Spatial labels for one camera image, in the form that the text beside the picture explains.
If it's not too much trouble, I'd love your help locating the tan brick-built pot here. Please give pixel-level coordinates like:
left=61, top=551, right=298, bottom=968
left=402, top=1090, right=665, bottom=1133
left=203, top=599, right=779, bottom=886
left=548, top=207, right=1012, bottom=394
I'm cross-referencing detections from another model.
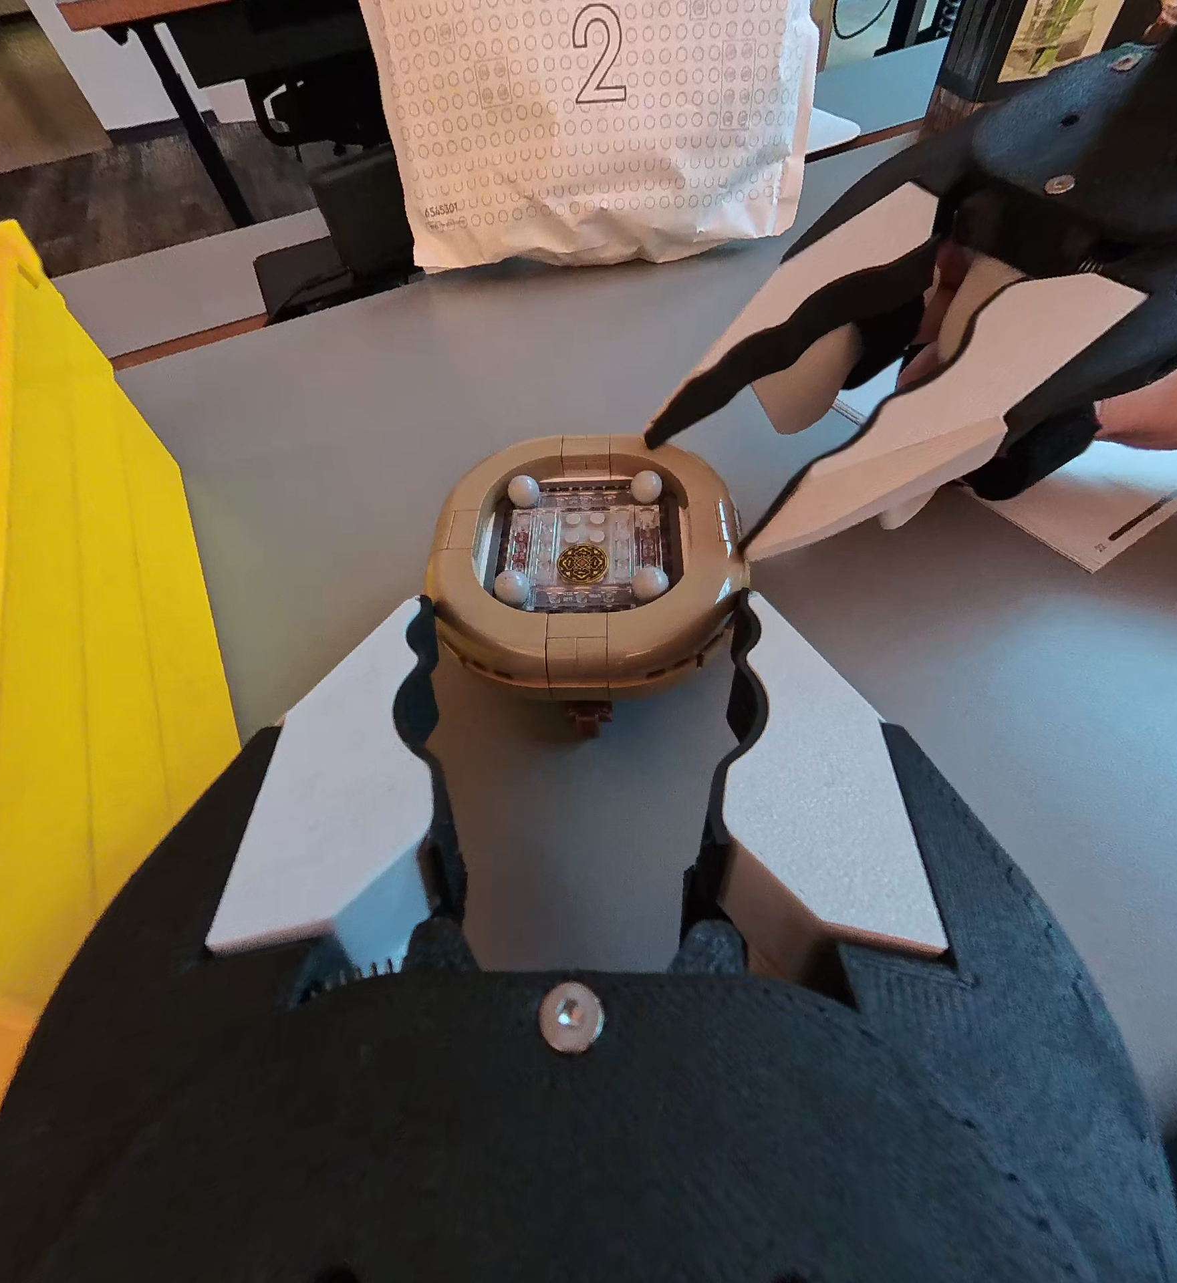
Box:
left=425, top=435, right=754, bottom=741

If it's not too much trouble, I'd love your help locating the yellow plastic bin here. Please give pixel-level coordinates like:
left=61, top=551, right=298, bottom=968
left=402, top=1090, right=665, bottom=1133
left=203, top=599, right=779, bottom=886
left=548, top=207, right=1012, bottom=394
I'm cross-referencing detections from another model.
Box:
left=0, top=220, right=244, bottom=1153

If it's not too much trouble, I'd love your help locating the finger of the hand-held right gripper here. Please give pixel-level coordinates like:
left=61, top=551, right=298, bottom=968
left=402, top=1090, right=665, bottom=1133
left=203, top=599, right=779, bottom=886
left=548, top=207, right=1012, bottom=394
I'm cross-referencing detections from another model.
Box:
left=641, top=182, right=944, bottom=451
left=743, top=275, right=1152, bottom=565

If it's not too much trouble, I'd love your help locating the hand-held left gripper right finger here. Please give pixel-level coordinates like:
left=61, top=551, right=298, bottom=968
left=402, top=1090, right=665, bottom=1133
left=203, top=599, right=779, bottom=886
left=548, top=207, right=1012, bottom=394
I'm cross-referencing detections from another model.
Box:
left=683, top=589, right=950, bottom=978

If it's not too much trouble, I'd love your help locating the building instruction booklet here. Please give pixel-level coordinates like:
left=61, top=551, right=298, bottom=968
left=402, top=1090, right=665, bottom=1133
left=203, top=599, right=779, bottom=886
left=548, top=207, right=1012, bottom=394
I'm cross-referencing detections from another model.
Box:
left=958, top=441, right=1177, bottom=575

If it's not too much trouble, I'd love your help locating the grey desk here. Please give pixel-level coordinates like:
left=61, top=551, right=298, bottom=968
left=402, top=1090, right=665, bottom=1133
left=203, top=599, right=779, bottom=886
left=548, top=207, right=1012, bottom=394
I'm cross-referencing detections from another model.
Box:
left=113, top=41, right=1177, bottom=1146

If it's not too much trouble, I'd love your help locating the white numbered paper bag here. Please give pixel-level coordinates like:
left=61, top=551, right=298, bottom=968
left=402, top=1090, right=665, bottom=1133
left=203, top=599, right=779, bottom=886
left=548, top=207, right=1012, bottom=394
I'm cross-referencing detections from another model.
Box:
left=357, top=0, right=815, bottom=275

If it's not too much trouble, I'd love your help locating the black bamboo picture box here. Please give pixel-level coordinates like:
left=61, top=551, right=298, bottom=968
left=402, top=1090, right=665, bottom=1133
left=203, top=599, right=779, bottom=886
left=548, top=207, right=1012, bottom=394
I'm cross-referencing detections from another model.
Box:
left=923, top=0, right=1177, bottom=135

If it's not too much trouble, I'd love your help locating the grey wood-edged table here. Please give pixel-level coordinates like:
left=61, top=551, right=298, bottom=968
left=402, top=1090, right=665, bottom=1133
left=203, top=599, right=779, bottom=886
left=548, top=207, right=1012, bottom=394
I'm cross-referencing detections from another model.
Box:
left=50, top=207, right=418, bottom=366
left=52, top=0, right=370, bottom=231

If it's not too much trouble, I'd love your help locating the person's right hand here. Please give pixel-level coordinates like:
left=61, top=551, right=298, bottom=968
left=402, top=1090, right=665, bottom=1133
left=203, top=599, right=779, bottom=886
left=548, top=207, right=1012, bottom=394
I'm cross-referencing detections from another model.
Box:
left=1095, top=321, right=1177, bottom=451

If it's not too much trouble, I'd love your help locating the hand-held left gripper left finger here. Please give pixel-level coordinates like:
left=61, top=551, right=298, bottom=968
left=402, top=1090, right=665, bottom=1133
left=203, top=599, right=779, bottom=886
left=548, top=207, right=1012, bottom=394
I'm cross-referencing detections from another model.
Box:
left=206, top=593, right=472, bottom=975

